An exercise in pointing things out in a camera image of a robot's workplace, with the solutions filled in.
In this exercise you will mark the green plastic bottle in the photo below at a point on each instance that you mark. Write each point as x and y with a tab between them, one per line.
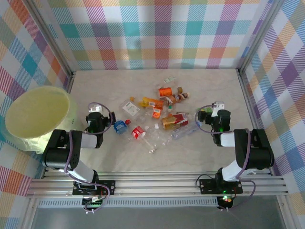
206	110

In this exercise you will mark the blue label plastic bottle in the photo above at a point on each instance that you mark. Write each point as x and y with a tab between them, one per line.
119	126

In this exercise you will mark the clear white-label bottle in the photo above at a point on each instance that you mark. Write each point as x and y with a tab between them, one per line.
129	108

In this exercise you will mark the clear water bottle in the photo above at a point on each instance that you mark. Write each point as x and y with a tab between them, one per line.
183	132

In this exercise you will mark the red label cola bottle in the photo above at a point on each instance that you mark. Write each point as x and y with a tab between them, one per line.
138	132

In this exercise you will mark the brown white label bottle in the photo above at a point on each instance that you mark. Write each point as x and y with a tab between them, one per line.
176	98

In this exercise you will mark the clear bottle green band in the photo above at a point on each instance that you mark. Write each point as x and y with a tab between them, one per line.
169	107

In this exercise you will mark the yellow orange juice bottle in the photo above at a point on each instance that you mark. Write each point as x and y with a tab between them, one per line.
152	102

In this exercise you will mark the crushed orange barcode-label bottle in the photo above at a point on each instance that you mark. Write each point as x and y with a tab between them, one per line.
156	113

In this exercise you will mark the clear bottle plain orange label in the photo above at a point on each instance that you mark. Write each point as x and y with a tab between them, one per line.
166	91

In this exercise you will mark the crushed clear white-cap bottle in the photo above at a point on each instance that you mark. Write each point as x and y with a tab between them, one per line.
158	136

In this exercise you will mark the clear bottle green-white label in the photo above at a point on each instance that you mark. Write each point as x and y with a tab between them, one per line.
169	79

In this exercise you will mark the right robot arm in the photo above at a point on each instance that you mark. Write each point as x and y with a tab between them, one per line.
257	148

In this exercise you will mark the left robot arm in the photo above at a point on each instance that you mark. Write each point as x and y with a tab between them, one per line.
59	152

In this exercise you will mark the pale yellow plastic bin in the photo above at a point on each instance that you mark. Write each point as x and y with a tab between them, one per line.
35	112

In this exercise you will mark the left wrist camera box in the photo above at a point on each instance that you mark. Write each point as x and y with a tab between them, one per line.
95	109

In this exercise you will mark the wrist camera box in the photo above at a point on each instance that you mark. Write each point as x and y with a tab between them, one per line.
95	109
218	105

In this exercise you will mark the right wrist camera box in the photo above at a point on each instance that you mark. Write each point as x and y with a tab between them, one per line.
218	105

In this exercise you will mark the aluminium side rail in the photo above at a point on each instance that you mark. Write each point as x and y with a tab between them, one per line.
70	82
252	119

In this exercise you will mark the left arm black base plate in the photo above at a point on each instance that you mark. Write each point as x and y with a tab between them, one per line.
108	187

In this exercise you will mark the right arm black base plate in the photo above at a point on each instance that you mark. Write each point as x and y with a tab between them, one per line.
207	186

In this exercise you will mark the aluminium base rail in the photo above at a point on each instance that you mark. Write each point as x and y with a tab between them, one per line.
155	186

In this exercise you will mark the aluminium frame post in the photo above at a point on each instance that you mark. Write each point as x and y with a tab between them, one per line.
50	38
259	38

